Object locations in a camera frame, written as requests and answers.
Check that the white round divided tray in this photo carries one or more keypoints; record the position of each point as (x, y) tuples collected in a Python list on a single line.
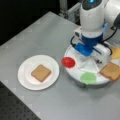
[(85, 64)]

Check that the yellow cheese slice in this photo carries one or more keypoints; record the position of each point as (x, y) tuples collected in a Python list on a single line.
[(115, 52)]

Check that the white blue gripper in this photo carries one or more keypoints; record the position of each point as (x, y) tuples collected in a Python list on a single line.
[(88, 46)]

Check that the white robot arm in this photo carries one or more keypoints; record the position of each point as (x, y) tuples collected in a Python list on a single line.
[(94, 14)]

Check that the white paper plate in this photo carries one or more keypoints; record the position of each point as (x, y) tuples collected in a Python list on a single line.
[(28, 66)]

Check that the green lettuce piece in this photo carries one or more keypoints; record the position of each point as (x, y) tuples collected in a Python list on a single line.
[(88, 78)]

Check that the red tomato slice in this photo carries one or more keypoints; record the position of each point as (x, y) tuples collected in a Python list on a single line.
[(68, 62)]

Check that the toast bread slice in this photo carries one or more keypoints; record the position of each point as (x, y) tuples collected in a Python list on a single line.
[(41, 73), (111, 71)]

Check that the grey metal frame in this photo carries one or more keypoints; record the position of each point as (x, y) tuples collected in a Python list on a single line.
[(70, 13)]

